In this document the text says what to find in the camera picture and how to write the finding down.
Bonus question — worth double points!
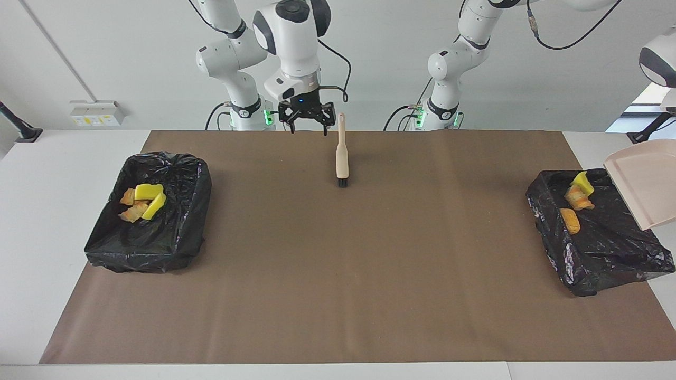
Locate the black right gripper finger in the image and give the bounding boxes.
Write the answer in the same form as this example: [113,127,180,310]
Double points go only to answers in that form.
[278,103,299,134]
[317,102,336,136]

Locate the beige hand brush black bristles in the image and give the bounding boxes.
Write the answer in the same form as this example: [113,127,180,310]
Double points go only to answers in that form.
[336,112,350,189]

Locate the green and yellow sponge piece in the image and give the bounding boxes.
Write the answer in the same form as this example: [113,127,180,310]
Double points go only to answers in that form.
[142,191,167,221]

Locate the pale bread chunk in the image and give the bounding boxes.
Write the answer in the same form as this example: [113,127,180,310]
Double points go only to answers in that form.
[565,185,595,211]

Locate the brown bread roll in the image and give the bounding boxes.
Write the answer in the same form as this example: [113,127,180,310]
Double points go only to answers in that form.
[560,208,581,235]

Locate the beige plastic dustpan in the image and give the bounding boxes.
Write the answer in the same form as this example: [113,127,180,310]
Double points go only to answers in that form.
[603,139,676,231]

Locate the black bag lined bin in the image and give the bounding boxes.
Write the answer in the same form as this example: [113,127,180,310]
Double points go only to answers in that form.
[84,152,213,274]
[525,168,676,297]

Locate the brown table mat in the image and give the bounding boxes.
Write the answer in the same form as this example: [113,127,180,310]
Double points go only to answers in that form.
[40,130,676,365]

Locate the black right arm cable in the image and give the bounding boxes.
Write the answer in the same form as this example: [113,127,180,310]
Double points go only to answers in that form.
[187,0,352,103]

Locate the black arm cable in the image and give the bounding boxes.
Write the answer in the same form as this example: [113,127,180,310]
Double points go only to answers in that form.
[187,0,352,103]
[525,0,624,51]

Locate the black base cable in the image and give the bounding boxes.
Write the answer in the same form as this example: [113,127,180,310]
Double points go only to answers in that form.
[205,103,233,131]
[383,77,435,131]

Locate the white wall socket box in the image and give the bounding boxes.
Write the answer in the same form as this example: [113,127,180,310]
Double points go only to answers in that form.
[70,100,126,127]

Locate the grey wall conduit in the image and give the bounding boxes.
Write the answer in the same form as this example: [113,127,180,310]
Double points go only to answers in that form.
[20,0,97,102]

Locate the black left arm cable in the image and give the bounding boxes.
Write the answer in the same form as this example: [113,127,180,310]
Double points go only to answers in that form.
[525,0,624,51]

